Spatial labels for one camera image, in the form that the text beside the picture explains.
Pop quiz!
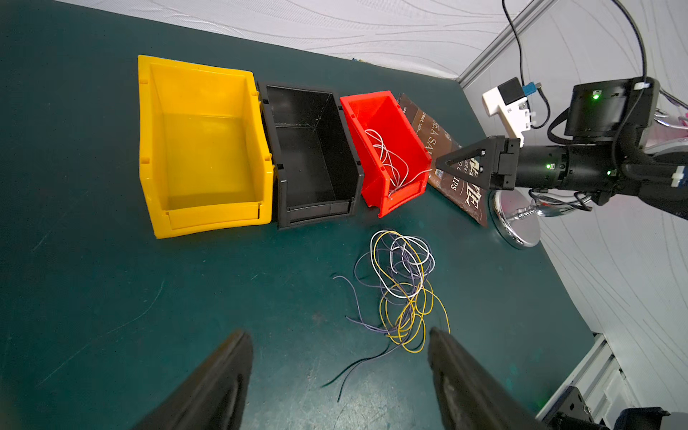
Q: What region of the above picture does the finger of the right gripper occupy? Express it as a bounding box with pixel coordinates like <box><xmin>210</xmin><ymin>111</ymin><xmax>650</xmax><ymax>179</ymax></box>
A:
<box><xmin>436</xmin><ymin>166</ymin><xmax>491</xmax><ymax>191</ymax></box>
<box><xmin>435</xmin><ymin>136</ymin><xmax>495</xmax><ymax>167</ymax></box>

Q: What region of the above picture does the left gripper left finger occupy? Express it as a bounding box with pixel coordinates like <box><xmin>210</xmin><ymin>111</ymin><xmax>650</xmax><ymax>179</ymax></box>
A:
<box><xmin>134</xmin><ymin>330</ymin><xmax>254</xmax><ymax>429</ymax></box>

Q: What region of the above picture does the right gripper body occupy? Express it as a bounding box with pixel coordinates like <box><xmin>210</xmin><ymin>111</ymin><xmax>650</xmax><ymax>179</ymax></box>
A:
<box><xmin>487</xmin><ymin>136</ymin><xmax>521</xmax><ymax>190</ymax></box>

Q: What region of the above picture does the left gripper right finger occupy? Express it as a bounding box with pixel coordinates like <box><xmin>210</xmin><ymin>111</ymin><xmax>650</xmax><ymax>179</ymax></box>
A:
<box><xmin>428</xmin><ymin>328</ymin><xmax>546</xmax><ymax>429</ymax></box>

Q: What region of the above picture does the white cable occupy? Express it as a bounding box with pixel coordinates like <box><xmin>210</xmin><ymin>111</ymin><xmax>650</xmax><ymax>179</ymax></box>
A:
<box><xmin>364</xmin><ymin>127</ymin><xmax>434</xmax><ymax>197</ymax></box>

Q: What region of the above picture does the cable bundle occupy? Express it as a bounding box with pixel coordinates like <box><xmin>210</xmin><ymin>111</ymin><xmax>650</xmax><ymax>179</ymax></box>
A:
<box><xmin>321</xmin><ymin>229</ymin><xmax>452</xmax><ymax>403</ymax></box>

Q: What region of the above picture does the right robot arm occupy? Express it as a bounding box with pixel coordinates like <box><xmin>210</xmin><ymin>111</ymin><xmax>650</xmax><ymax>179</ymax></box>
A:
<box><xmin>435</xmin><ymin>77</ymin><xmax>687</xmax><ymax>218</ymax></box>

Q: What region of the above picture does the brown chips bag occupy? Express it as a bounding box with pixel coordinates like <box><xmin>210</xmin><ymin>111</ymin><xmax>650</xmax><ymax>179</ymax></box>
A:
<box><xmin>396</xmin><ymin>93</ymin><xmax>490</xmax><ymax>228</ymax></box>

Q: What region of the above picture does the silver glass holder stand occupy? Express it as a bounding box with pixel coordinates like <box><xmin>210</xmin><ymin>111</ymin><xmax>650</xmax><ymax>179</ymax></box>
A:
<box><xmin>489</xmin><ymin>189</ymin><xmax>592</xmax><ymax>249</ymax></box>

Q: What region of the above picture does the red plastic bin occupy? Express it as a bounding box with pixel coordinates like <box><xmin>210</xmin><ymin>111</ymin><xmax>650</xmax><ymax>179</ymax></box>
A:
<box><xmin>340</xmin><ymin>91</ymin><xmax>432</xmax><ymax>218</ymax></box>

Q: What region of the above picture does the green tabletop mat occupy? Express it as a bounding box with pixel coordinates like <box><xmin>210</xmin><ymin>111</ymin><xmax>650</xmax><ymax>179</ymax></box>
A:
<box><xmin>1</xmin><ymin>1</ymin><xmax>593</xmax><ymax>429</ymax></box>

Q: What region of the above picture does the black plastic bin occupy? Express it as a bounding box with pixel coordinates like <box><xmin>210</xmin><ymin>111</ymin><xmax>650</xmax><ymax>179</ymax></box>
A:
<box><xmin>258</xmin><ymin>82</ymin><xmax>365</xmax><ymax>229</ymax></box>

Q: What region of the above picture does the yellow plastic bin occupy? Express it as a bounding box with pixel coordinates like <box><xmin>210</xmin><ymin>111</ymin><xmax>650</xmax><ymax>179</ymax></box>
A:
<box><xmin>138</xmin><ymin>56</ymin><xmax>274</xmax><ymax>239</ymax></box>

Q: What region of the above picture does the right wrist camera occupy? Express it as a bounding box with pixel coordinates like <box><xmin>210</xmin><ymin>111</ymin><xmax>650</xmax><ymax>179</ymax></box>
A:
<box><xmin>482</xmin><ymin>77</ymin><xmax>539</xmax><ymax>147</ymax></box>

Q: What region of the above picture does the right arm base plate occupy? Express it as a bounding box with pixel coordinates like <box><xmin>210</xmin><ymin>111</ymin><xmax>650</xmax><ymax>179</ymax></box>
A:
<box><xmin>541</xmin><ymin>385</ymin><xmax>598</xmax><ymax>430</ymax></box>

